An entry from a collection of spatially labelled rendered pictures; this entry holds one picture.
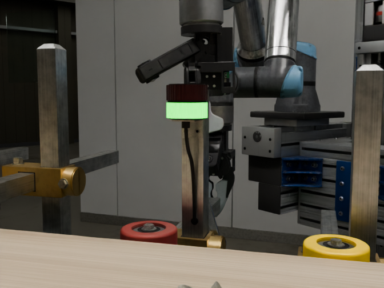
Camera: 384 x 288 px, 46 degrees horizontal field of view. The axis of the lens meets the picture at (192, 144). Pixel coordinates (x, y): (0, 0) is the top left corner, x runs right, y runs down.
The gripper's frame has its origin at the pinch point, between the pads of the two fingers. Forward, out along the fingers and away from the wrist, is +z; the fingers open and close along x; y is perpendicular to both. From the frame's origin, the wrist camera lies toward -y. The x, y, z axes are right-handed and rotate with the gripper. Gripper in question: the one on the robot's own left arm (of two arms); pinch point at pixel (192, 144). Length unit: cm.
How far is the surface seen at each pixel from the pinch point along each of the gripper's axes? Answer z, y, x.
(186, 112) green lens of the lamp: -6.0, -2.0, -15.8
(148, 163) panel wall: 45, -12, 290
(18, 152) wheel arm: 5, -40, 36
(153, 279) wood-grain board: 10.6, -7.1, -33.0
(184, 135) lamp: -2.6, -2.1, -13.4
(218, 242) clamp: 14.3, 2.8, -11.1
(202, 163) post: 2.0, 0.6, -10.5
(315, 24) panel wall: -56, 107, 235
